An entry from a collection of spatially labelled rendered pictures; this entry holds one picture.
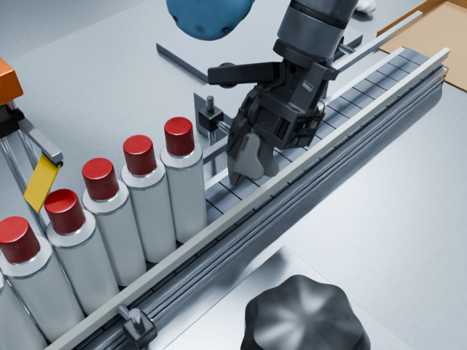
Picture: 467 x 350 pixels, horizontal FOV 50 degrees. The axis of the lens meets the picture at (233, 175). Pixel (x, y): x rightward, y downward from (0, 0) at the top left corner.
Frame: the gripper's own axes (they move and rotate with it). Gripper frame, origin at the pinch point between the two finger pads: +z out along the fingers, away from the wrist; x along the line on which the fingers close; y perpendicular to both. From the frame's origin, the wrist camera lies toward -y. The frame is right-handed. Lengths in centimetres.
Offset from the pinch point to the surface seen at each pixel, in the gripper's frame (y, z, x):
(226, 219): 4.1, 4.4, -3.4
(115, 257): 1.1, 8.7, -18.9
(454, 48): 0, -25, 64
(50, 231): -0.1, 3.5, -28.0
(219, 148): -3.4, -2.5, -0.8
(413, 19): -4, -28, 43
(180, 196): 1.6, 0.7, -11.9
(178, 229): 0.7, 7.3, -8.6
